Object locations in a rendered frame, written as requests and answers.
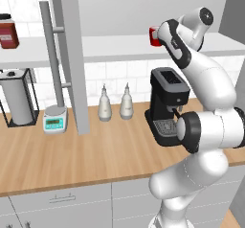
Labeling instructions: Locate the black wire towel stand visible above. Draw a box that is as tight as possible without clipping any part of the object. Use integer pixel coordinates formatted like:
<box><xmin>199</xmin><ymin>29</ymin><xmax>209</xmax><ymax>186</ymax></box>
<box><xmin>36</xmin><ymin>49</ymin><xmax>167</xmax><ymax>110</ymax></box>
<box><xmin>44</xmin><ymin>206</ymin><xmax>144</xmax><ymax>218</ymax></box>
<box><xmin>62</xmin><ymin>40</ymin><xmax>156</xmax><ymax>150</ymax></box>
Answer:
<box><xmin>0</xmin><ymin>67</ymin><xmax>41</xmax><ymax>128</ymax></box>

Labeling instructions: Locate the long grey door handle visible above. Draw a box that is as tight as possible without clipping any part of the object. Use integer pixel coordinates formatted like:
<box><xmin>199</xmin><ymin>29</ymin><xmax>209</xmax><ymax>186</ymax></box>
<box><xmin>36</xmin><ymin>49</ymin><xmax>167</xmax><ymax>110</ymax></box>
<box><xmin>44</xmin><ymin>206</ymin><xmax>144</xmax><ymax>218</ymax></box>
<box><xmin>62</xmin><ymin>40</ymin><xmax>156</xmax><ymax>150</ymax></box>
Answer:
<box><xmin>38</xmin><ymin>0</ymin><xmax>73</xmax><ymax>109</ymax></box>

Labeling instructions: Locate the white cabinet shelf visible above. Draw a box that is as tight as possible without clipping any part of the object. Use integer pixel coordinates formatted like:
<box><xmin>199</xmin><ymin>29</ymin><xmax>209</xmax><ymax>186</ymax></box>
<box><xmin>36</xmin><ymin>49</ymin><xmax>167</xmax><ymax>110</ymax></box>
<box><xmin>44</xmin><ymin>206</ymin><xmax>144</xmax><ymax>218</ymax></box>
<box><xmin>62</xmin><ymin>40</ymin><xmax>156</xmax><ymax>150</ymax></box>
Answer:
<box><xmin>0</xmin><ymin>32</ymin><xmax>245</xmax><ymax>71</ymax></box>

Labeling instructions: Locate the white kitchen scale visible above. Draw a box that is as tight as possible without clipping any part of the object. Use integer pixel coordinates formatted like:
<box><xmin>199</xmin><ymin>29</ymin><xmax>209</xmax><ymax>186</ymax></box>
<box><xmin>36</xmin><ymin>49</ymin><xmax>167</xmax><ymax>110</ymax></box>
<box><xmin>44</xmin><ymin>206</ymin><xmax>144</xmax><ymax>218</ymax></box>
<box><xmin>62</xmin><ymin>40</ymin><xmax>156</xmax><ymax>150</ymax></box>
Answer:
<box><xmin>42</xmin><ymin>104</ymin><xmax>69</xmax><ymax>135</ymax></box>

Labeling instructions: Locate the red jar with black lid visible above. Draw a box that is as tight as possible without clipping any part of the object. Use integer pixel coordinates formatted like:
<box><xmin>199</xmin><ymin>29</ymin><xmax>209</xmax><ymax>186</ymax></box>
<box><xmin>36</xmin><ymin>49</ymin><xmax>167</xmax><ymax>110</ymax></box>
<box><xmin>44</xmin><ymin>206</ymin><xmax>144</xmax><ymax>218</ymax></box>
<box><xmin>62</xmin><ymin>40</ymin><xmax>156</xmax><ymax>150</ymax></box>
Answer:
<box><xmin>0</xmin><ymin>12</ymin><xmax>20</xmax><ymax>50</ymax></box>

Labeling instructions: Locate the white pump bottle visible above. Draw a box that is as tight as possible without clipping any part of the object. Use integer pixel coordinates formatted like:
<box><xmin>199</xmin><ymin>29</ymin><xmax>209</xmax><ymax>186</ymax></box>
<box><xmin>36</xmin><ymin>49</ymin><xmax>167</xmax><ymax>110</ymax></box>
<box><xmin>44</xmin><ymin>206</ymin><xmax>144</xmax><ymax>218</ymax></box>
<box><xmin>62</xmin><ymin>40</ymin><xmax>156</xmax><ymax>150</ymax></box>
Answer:
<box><xmin>97</xmin><ymin>83</ymin><xmax>113</xmax><ymax>123</ymax></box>
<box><xmin>119</xmin><ymin>82</ymin><xmax>135</xmax><ymax>121</ymax></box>

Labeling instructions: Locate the grey drawer handle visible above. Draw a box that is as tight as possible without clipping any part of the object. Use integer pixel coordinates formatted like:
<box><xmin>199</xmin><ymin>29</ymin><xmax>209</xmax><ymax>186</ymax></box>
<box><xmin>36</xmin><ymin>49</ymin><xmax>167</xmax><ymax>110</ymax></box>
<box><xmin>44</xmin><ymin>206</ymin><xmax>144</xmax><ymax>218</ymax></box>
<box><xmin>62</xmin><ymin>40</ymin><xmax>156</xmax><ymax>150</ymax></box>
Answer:
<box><xmin>48</xmin><ymin>194</ymin><xmax>78</xmax><ymax>204</ymax></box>

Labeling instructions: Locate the red cup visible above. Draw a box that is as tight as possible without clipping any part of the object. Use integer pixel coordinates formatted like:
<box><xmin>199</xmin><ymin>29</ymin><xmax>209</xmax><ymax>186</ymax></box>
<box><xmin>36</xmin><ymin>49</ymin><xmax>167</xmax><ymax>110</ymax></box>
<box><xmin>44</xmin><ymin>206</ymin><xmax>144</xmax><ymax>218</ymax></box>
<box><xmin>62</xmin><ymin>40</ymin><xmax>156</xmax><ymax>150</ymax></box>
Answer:
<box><xmin>148</xmin><ymin>25</ymin><xmax>164</xmax><ymax>48</ymax></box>

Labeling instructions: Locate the wide grey drawer front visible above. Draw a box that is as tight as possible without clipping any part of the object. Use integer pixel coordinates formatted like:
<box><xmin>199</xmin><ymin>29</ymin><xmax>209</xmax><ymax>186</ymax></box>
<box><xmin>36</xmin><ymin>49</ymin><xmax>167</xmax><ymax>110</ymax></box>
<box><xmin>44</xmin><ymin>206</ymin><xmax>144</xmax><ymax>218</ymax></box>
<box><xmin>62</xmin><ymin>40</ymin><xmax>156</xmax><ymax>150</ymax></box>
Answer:
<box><xmin>8</xmin><ymin>182</ymin><xmax>114</xmax><ymax>217</ymax></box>

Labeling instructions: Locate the grey open cabinet door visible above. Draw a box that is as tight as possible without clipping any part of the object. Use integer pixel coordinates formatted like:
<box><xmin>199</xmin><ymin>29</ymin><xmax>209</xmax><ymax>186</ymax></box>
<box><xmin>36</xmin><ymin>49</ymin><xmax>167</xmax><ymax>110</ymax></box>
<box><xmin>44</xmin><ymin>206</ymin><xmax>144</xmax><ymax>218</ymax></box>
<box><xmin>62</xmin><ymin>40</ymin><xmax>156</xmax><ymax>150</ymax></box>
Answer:
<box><xmin>47</xmin><ymin>0</ymin><xmax>91</xmax><ymax>136</ymax></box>

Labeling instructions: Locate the black coffee machine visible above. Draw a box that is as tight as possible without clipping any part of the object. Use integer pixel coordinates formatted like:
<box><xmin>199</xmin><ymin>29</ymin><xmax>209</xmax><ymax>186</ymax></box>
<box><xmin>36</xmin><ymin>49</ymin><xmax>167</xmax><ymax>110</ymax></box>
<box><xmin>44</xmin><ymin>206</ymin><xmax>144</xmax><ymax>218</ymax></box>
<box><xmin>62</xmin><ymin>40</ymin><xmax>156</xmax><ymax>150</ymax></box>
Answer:
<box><xmin>144</xmin><ymin>66</ymin><xmax>191</xmax><ymax>148</ymax></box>

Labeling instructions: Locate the white paper towel roll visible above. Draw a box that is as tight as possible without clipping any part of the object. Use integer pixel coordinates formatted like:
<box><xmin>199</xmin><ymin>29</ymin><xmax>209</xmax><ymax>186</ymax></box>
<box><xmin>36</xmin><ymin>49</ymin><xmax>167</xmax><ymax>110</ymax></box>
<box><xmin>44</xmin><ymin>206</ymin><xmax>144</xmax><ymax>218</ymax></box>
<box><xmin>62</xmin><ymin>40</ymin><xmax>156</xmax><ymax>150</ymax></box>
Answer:
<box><xmin>0</xmin><ymin>70</ymin><xmax>34</xmax><ymax>126</ymax></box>

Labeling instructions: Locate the grey lower cabinet door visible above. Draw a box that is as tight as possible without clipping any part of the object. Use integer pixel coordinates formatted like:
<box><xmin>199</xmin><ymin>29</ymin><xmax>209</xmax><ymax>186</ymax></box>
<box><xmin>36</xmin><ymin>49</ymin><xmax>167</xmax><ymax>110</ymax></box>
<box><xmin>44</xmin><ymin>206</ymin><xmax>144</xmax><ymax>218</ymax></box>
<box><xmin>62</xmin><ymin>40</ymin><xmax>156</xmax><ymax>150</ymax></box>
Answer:
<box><xmin>13</xmin><ymin>205</ymin><xmax>115</xmax><ymax>228</ymax></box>

